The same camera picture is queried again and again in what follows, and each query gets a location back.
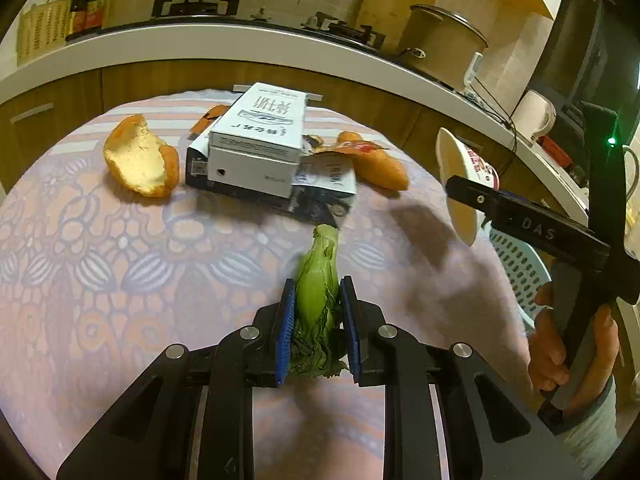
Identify green bok choy leaf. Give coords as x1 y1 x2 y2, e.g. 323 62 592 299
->
290 224 346 378

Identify black white carton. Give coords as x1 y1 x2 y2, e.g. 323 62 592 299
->
186 133 357 228

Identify orange snack wrapper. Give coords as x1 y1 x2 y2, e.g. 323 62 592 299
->
303 134 384 156

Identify white cardboard box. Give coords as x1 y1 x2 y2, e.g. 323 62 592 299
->
208 82 307 198

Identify white paper bowl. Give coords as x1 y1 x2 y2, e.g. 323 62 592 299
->
435 128 500 246

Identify large pomelo peel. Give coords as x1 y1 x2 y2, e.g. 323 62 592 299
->
103 114 180 198

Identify white plastic trash basket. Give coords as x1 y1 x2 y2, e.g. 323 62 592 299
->
487 224 551 335

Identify white kitchen countertop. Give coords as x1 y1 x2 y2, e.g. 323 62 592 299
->
1 23 588 222

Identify right hand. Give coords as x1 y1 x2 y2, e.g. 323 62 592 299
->
528 283 620 416

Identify white electric kettle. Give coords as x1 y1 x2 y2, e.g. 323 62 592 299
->
512 89 556 145

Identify large steel pot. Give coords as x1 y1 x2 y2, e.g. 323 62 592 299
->
396 4 489 92

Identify gas stove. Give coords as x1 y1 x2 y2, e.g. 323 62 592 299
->
105 0 396 53

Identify wooden lower cabinets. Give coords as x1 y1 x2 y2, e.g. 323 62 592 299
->
0 58 551 201

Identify sauce bottles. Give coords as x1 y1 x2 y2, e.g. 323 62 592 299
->
65 0 107 42

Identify yellow plastic basket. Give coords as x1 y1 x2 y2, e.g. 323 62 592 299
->
16 0 72 66

